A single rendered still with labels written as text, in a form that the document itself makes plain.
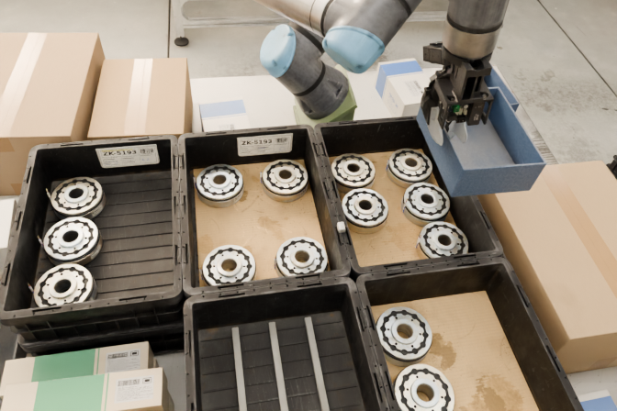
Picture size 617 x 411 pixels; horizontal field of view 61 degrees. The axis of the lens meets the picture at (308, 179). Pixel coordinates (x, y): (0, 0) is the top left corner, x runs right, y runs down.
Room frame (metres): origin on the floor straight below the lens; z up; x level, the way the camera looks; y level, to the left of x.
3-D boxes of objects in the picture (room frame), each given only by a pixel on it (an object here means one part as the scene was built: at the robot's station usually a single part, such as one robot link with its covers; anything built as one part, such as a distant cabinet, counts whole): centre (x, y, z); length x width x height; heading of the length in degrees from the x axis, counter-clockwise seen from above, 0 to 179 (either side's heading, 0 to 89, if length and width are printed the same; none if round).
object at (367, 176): (0.82, -0.10, 0.86); 0.10 x 0.10 x 0.01
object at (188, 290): (0.65, 0.10, 0.92); 0.40 x 0.30 x 0.02; 15
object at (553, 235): (0.66, -0.58, 0.80); 0.40 x 0.30 x 0.20; 14
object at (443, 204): (0.75, -0.27, 0.86); 0.10 x 0.10 x 0.01
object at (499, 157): (0.70, -0.29, 1.10); 0.20 x 0.15 x 0.07; 14
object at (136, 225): (0.57, 0.39, 0.87); 0.40 x 0.30 x 0.11; 15
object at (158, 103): (1.00, 0.44, 0.78); 0.30 x 0.22 x 0.16; 12
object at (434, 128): (0.65, -0.21, 1.15); 0.06 x 0.03 x 0.09; 12
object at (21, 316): (0.57, 0.39, 0.92); 0.40 x 0.30 x 0.02; 15
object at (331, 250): (0.65, 0.10, 0.87); 0.40 x 0.30 x 0.11; 15
